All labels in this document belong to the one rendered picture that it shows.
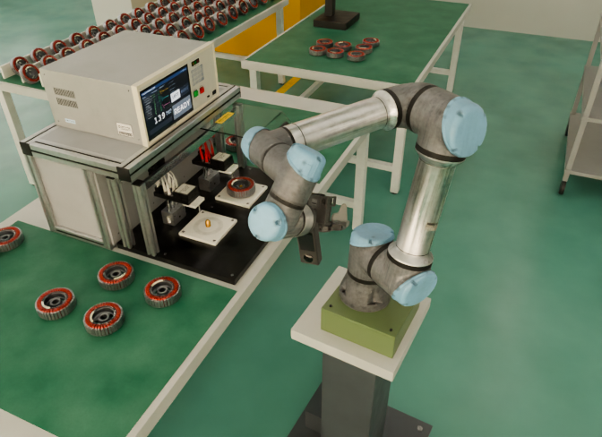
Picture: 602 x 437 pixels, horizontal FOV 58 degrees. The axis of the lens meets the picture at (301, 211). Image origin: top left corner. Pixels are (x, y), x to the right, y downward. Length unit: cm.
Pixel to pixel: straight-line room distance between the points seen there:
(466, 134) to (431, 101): 11
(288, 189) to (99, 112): 98
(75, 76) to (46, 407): 97
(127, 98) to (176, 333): 72
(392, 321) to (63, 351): 93
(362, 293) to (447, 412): 101
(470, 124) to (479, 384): 153
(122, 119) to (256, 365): 125
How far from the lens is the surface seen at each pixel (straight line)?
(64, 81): 191
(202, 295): 173
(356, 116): 120
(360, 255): 145
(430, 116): 121
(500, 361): 264
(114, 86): 177
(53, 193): 204
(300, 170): 100
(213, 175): 215
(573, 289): 311
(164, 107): 183
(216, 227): 194
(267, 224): 101
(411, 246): 133
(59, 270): 197
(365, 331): 153
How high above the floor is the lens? 195
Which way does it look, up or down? 36 degrees down
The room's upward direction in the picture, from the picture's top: 1 degrees counter-clockwise
